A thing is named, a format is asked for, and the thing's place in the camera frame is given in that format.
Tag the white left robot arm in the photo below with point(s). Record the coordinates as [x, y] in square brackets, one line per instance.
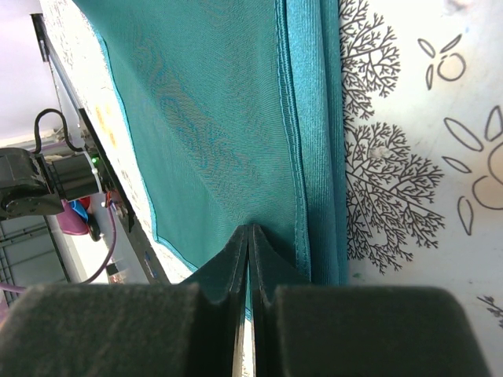
[32, 185]

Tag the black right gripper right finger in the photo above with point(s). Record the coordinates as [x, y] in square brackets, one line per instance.
[303, 329]

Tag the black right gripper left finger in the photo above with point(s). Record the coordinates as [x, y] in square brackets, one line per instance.
[194, 328]

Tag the teal cloth napkin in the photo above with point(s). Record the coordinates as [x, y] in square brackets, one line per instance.
[234, 112]

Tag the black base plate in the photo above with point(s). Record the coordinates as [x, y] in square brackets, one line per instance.
[133, 254]

